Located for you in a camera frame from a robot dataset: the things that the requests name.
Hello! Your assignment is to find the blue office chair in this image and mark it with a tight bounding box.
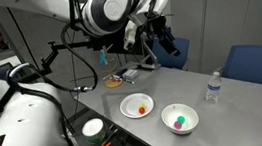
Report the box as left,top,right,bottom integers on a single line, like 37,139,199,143
217,41,262,99
149,35,194,74

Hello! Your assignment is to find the grey metal cabinet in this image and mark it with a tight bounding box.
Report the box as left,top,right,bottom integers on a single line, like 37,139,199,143
166,0,262,79

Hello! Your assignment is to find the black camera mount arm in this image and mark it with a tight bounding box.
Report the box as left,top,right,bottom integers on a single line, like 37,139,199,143
38,35,104,77

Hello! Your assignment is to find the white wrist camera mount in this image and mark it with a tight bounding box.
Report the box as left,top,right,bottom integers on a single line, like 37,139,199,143
121,20,143,52

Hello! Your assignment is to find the grey metal stand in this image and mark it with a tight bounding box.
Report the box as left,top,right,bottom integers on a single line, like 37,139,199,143
134,40,163,72

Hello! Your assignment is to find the pink ball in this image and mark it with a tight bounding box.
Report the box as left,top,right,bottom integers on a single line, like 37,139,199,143
172,120,183,131

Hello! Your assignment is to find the white round plate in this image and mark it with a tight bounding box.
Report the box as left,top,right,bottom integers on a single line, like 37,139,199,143
118,90,157,122

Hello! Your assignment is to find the orange and black clamp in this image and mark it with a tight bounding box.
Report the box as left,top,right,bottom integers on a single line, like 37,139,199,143
99,128,122,146

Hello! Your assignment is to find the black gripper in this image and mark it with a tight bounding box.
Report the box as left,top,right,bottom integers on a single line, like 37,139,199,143
146,12,182,60

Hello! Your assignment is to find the black cable bundle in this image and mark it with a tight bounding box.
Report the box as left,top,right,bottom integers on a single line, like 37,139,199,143
59,20,101,95

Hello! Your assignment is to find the white round bowl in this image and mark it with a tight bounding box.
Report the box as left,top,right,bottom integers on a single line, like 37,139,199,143
159,100,202,137

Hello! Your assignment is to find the clear plastic water bottle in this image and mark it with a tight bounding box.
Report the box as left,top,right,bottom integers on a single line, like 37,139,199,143
203,70,225,105

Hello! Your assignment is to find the green and white tape roll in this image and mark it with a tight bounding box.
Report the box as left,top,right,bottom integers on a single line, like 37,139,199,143
80,117,108,146

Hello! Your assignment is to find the green ball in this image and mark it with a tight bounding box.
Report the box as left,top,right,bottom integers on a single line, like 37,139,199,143
176,115,186,125

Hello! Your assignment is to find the light blue hanging item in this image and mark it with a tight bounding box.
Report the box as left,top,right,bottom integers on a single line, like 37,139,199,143
97,49,110,67

